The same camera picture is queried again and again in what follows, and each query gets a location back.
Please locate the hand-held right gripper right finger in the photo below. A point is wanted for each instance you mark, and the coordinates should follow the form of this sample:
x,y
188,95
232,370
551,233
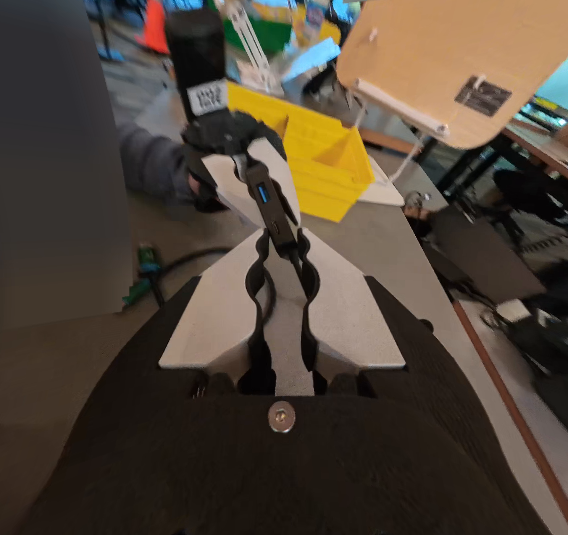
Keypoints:
x,y
355,322

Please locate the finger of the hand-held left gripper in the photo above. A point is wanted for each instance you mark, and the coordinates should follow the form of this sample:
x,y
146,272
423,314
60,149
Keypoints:
x,y
277,167
224,178

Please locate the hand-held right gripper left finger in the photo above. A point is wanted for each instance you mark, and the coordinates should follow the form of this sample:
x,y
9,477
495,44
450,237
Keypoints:
x,y
213,322

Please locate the dark grey port hub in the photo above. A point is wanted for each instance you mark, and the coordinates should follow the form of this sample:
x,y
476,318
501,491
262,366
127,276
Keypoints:
x,y
270,211

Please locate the person's left forearm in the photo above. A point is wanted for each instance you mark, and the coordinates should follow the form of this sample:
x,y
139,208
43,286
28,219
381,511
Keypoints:
x,y
151,162

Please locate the large yellow plastic bin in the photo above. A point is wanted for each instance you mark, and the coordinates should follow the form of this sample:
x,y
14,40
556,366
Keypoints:
x,y
328,162

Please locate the orange traffic cone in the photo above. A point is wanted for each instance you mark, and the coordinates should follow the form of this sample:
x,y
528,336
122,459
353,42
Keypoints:
x,y
155,16

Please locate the white board stand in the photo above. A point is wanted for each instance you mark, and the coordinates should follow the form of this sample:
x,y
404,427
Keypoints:
x,y
399,107

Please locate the light wooden board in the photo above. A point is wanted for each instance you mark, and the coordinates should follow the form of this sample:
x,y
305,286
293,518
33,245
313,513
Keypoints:
x,y
443,33

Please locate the black chair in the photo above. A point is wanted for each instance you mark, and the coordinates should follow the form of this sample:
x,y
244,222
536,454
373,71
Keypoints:
x,y
528,193

